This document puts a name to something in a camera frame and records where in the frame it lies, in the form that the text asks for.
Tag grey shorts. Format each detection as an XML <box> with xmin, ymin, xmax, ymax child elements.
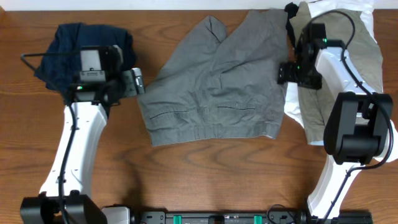
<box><xmin>138</xmin><ymin>9</ymin><xmax>289</xmax><ymax>146</ymax></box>

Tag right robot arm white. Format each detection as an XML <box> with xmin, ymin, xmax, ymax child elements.
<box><xmin>277</xmin><ymin>22</ymin><xmax>394</xmax><ymax>223</ymax></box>

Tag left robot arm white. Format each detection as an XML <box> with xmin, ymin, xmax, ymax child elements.
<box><xmin>20</xmin><ymin>45</ymin><xmax>145</xmax><ymax>223</ymax></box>

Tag white garment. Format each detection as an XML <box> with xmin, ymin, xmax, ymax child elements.
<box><xmin>290</xmin><ymin>1</ymin><xmax>383</xmax><ymax>146</ymax></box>

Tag navy blue folded garment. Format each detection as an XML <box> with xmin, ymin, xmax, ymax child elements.
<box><xmin>34</xmin><ymin>22</ymin><xmax>137</xmax><ymax>91</ymax></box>

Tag khaki shorts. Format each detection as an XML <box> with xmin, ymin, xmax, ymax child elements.
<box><xmin>289</xmin><ymin>1</ymin><xmax>385</xmax><ymax>146</ymax></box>

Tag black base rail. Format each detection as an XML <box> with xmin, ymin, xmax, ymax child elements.
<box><xmin>102</xmin><ymin>210</ymin><xmax>374</xmax><ymax>224</ymax></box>

